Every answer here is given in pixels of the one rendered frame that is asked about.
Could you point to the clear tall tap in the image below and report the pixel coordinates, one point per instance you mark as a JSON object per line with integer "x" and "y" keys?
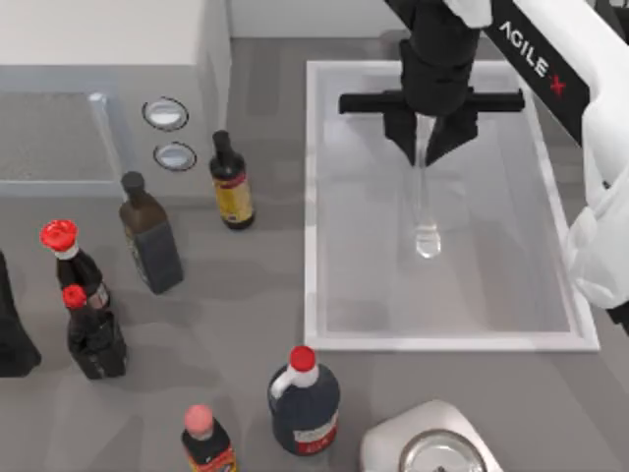
{"x": 426, "y": 236}

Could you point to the white sink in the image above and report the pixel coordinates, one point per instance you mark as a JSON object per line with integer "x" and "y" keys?
{"x": 491, "y": 305}

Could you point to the dark bottle with yellow label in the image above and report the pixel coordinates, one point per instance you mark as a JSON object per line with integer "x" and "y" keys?
{"x": 233, "y": 192}

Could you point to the square dark bottle black cap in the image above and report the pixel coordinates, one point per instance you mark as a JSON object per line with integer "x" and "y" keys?
{"x": 152, "y": 241}

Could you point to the dark jug with red cap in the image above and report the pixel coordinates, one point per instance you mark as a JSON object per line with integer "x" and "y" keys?
{"x": 304, "y": 413}

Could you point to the pale grey rounded appliance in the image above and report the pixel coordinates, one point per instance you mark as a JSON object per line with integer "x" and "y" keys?
{"x": 393, "y": 437}

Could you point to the pale microwave oven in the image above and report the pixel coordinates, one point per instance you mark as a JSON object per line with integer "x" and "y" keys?
{"x": 98, "y": 44}

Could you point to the round metal dish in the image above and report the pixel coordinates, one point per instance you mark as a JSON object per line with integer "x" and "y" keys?
{"x": 437, "y": 454}

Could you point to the tall dark bottle red cap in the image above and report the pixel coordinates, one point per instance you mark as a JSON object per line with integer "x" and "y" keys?
{"x": 81, "y": 270}

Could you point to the microwave oven door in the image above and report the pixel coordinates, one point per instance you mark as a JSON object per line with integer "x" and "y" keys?
{"x": 49, "y": 137}

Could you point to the dark bottle with pink cap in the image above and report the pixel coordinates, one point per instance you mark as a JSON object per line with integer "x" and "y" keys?
{"x": 206, "y": 447}

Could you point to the short dark bottle red cap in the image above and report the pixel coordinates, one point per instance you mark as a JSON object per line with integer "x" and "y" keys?
{"x": 96, "y": 344}

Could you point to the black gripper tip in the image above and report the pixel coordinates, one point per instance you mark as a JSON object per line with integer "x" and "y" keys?
{"x": 12, "y": 334}

